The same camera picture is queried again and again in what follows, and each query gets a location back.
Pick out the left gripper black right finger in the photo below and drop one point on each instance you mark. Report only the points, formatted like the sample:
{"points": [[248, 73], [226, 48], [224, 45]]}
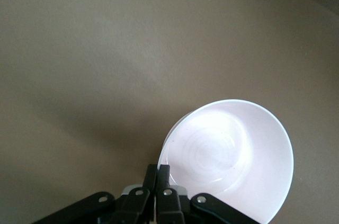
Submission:
{"points": [[169, 208]]}

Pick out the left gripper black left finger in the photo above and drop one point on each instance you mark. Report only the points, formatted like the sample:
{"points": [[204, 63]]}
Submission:
{"points": [[132, 208]]}

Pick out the pink bowl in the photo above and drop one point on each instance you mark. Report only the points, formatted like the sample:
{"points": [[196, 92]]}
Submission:
{"points": [[225, 155]]}

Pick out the brown table cover sheet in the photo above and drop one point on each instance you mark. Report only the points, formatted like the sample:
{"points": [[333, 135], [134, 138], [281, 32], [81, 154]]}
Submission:
{"points": [[106, 49]]}

